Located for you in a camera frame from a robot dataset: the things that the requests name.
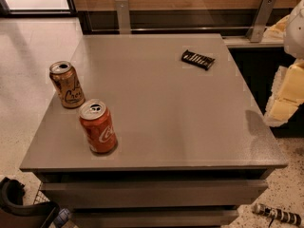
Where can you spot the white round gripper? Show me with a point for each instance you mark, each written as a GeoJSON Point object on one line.
{"type": "Point", "coordinates": [294, 35]}

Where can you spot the black rxbar chocolate bar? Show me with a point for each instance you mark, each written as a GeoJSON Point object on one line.
{"type": "Point", "coordinates": [197, 60]}

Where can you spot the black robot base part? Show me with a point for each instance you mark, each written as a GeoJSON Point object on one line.
{"type": "Point", "coordinates": [15, 214]}

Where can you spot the red coke can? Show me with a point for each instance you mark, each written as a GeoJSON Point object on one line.
{"type": "Point", "coordinates": [95, 119]}

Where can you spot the gold lacroix can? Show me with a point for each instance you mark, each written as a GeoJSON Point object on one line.
{"type": "Point", "coordinates": [65, 80]}

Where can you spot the blue object on floor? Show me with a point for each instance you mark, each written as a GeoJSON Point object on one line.
{"type": "Point", "coordinates": [62, 218]}

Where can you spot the right metal bracket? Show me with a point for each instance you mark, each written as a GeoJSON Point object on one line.
{"type": "Point", "coordinates": [256, 30]}

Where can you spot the metal bracket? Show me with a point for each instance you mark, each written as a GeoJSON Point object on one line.
{"type": "Point", "coordinates": [256, 30]}
{"type": "Point", "coordinates": [123, 16]}

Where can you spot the left metal bracket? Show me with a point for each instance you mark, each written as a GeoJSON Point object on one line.
{"type": "Point", "coordinates": [123, 16]}

